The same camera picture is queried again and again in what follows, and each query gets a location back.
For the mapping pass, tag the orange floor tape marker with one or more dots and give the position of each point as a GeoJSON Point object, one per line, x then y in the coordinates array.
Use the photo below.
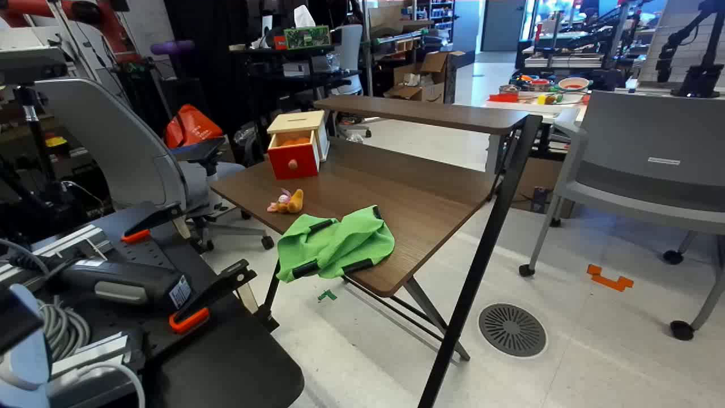
{"type": "Point", "coordinates": [608, 281]}

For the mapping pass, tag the black grey handheld device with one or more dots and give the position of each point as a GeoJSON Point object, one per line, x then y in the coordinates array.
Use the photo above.
{"type": "Point", "coordinates": [122, 281]}

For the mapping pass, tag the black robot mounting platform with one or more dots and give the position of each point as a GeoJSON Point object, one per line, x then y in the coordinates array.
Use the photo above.
{"type": "Point", "coordinates": [228, 362]}

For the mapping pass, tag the wooden drawer with red front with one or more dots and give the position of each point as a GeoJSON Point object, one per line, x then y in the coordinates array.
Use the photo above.
{"type": "Point", "coordinates": [294, 159]}

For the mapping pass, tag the orange bag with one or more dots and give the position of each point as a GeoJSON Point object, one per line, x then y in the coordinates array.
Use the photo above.
{"type": "Point", "coordinates": [194, 127]}

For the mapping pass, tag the green cloth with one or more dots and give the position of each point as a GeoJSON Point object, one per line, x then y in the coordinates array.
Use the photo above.
{"type": "Point", "coordinates": [331, 241]}

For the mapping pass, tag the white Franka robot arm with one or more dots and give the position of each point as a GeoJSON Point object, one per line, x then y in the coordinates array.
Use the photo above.
{"type": "Point", "coordinates": [22, 354]}

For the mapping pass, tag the grey chair with casters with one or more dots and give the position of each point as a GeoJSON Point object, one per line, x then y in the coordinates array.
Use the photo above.
{"type": "Point", "coordinates": [642, 173]}

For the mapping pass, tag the black storage shelf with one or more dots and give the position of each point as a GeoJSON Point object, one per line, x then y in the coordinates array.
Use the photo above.
{"type": "Point", "coordinates": [303, 76]}

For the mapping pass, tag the grey swivel office chair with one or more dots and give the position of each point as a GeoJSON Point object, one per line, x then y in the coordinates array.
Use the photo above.
{"type": "Point", "coordinates": [114, 142]}

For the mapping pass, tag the green box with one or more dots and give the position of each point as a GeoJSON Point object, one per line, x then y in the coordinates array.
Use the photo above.
{"type": "Point", "coordinates": [306, 37]}

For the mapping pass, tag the round floor drain grate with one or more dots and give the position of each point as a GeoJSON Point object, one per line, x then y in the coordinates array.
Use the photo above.
{"type": "Point", "coordinates": [514, 329]}

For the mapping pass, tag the purple roll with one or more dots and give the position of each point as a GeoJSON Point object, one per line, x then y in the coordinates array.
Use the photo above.
{"type": "Point", "coordinates": [173, 45]}

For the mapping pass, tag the brown desk with black legs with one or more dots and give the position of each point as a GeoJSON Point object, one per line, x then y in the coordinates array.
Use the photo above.
{"type": "Point", "coordinates": [378, 195]}

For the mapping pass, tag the black background robot arm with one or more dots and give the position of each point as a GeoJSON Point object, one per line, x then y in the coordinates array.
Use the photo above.
{"type": "Point", "coordinates": [700, 68]}

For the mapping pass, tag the cardboard box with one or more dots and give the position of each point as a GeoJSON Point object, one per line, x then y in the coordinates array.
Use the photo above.
{"type": "Point", "coordinates": [421, 76]}

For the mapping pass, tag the small green tape piece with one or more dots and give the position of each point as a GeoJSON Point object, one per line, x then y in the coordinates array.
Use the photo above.
{"type": "Point", "coordinates": [327, 295]}

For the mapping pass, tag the light wooden box casing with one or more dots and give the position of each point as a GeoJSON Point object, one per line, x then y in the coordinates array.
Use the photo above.
{"type": "Point", "coordinates": [295, 123]}

